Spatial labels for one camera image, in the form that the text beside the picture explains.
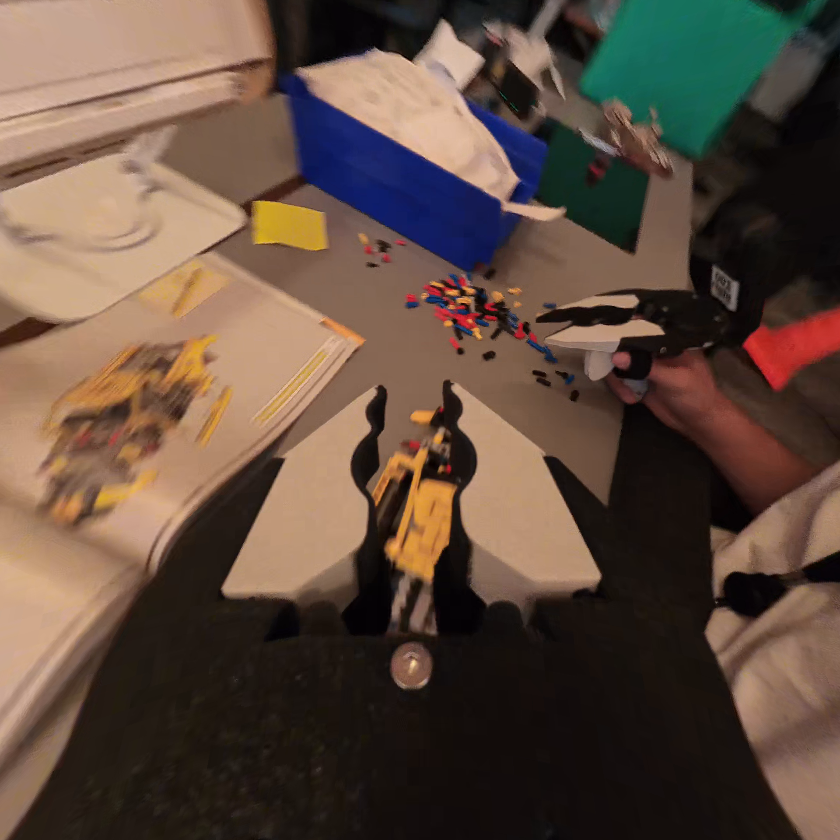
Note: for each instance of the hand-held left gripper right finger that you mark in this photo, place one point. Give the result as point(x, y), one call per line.
point(525, 525)

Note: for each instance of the white crumpled paper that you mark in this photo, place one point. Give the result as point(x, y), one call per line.
point(407, 105)

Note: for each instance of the yellow brick car model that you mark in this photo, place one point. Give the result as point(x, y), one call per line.
point(426, 525)

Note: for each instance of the silver cylindrical tool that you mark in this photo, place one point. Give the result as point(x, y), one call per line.
point(600, 144)

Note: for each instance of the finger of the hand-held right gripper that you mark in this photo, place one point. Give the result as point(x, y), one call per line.
point(590, 307)
point(604, 336)

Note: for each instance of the dark green desk mat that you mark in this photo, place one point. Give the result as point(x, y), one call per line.
point(590, 197)

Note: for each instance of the small group of brick pins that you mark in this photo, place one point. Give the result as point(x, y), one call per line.
point(377, 249)

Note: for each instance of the instruction booklet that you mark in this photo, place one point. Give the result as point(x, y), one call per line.
point(249, 328)

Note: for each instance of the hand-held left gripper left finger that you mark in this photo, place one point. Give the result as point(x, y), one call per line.
point(295, 525)

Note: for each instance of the person's right forearm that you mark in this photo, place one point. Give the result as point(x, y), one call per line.
point(754, 446)

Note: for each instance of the small black device box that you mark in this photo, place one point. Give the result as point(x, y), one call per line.
point(515, 82)

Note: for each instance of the grey desk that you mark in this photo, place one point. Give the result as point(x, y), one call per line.
point(394, 341)

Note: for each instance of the person's right hand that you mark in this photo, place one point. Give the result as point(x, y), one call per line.
point(682, 387)

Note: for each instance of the green box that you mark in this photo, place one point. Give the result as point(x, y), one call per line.
point(689, 65)

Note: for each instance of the blue plastic bin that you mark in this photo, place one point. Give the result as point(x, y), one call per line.
point(394, 184)

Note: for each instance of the small wooden skeleton model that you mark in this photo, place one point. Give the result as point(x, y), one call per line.
point(640, 141)

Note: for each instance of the large pile of brick pins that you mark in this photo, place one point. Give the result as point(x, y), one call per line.
point(466, 312)

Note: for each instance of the yellow sticky note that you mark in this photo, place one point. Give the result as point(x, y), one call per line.
point(289, 226)

